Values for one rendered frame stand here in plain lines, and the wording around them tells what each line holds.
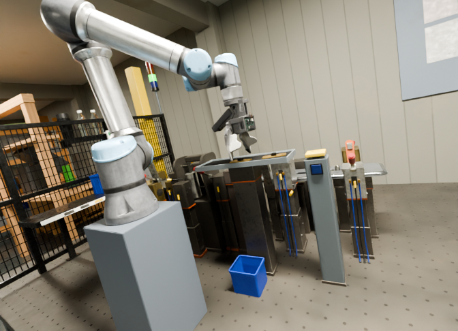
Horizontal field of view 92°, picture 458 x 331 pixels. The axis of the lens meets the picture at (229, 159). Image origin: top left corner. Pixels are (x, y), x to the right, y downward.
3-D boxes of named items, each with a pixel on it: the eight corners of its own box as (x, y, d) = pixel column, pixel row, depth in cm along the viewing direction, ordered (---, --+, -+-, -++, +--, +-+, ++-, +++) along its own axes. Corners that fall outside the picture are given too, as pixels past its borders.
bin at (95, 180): (143, 179, 172) (138, 163, 170) (111, 193, 144) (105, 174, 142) (127, 181, 178) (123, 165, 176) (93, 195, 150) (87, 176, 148)
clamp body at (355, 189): (372, 246, 90) (362, 161, 85) (376, 265, 80) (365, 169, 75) (352, 245, 94) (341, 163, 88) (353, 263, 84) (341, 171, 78)
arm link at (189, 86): (178, 62, 68) (213, 56, 69) (182, 72, 79) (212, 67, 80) (184, 88, 69) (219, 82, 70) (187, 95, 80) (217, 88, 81)
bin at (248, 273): (268, 278, 84) (264, 257, 83) (260, 298, 76) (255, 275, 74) (242, 274, 90) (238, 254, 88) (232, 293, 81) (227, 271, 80)
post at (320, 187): (345, 271, 80) (329, 153, 73) (346, 287, 73) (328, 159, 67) (323, 268, 83) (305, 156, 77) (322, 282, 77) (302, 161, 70)
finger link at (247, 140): (260, 152, 84) (250, 133, 79) (247, 153, 88) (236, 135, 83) (263, 147, 86) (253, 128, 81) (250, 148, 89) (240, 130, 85)
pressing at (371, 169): (381, 162, 103) (380, 159, 103) (390, 176, 83) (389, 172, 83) (165, 180, 169) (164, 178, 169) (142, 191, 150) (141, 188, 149)
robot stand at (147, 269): (163, 371, 59) (122, 233, 53) (120, 344, 69) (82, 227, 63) (208, 310, 75) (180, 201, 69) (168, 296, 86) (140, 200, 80)
